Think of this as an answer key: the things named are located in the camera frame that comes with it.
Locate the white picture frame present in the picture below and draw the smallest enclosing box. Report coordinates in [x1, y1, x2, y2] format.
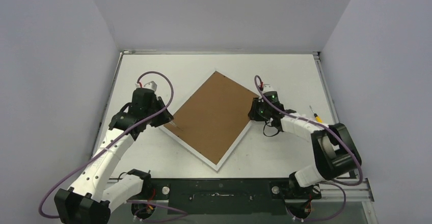
[160, 69, 258, 172]

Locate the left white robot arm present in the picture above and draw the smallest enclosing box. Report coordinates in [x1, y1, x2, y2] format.
[54, 82, 173, 223]

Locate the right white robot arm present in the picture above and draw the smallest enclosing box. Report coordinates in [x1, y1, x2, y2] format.
[248, 91, 363, 198]

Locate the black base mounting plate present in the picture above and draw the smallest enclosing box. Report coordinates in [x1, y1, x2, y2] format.
[132, 178, 321, 215]

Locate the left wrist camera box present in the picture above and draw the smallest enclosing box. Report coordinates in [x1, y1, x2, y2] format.
[142, 81, 157, 92]

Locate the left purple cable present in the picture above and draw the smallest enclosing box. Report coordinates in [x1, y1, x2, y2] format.
[38, 71, 175, 219]

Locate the purple cable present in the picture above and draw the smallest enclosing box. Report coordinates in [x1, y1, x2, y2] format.
[38, 71, 175, 219]
[254, 75, 364, 187]

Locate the yellow handled screwdriver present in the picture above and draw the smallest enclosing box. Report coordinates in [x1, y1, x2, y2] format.
[309, 105, 323, 123]

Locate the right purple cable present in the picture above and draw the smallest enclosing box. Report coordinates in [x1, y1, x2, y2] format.
[254, 75, 364, 187]

